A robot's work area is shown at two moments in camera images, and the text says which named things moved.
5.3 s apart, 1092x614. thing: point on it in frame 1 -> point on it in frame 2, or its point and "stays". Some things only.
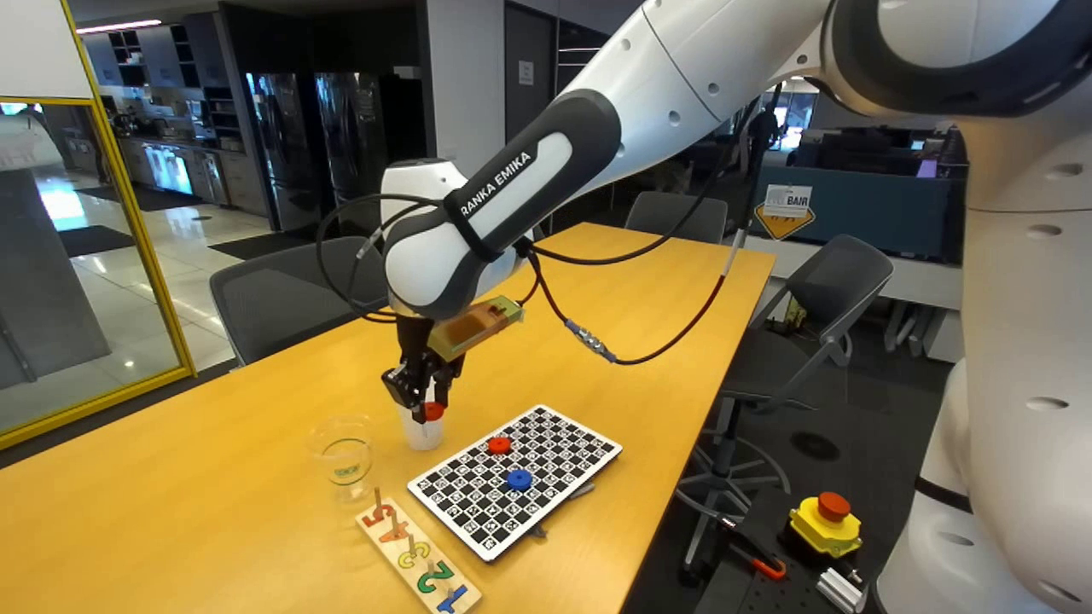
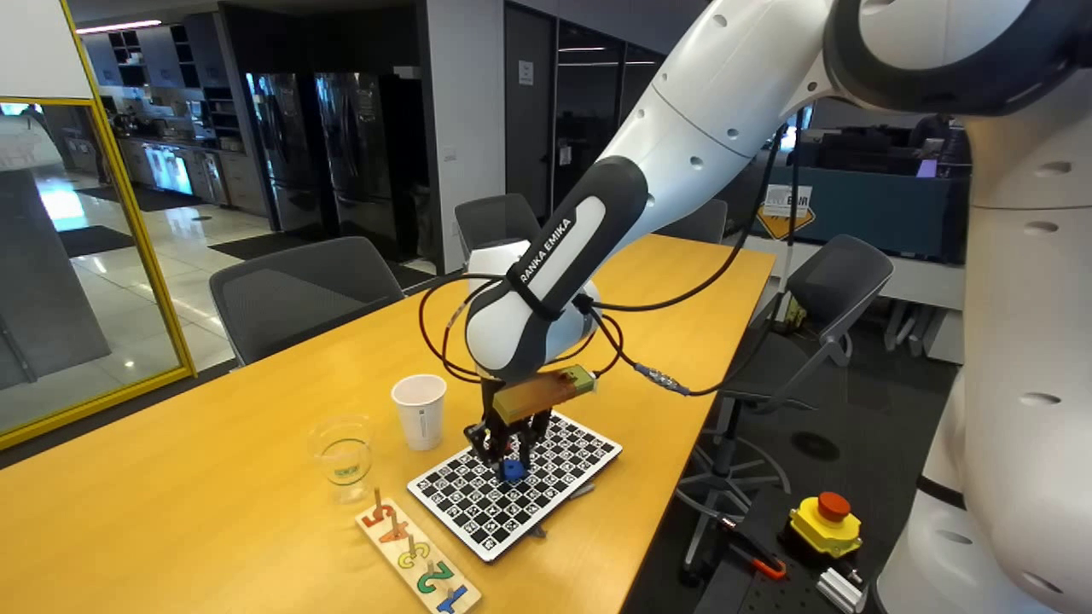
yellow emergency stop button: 826,522 stays
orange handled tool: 759,565 stays
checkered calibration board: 468,493 stays
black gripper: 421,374 -> 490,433
